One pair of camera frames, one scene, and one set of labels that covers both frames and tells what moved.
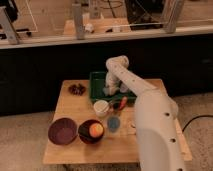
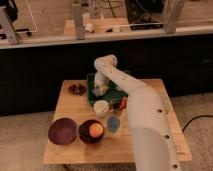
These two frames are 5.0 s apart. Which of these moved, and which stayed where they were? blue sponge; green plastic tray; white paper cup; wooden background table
Moved: blue sponge
Stayed: white paper cup; wooden background table; green plastic tray
